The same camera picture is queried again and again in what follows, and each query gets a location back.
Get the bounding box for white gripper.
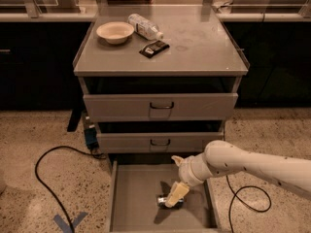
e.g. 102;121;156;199
165;155;203;208

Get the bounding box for redbull can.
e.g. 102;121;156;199
156;195;184;209

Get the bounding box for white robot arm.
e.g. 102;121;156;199
165;140;311;208

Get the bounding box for middle grey drawer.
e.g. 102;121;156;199
97;131;224;153

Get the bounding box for bottom grey open drawer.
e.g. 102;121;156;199
106;162;221;233

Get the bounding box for top grey drawer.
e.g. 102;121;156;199
84;93;238;122

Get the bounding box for grey drawer cabinet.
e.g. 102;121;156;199
74;5;248;163

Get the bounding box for blue power adapter box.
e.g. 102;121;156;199
84;127;99;150

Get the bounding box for blue tape cross mark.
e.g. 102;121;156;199
52;211;88;233

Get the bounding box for black snack packet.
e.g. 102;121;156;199
139;40;170;58

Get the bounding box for clear plastic water bottle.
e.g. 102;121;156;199
127;14;163;40

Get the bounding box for white bowl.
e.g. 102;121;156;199
96;21;134;45

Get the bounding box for dark lab bench cabinets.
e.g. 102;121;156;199
1;18;310;110

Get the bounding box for black cable on left floor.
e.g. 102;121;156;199
34;145;107;233

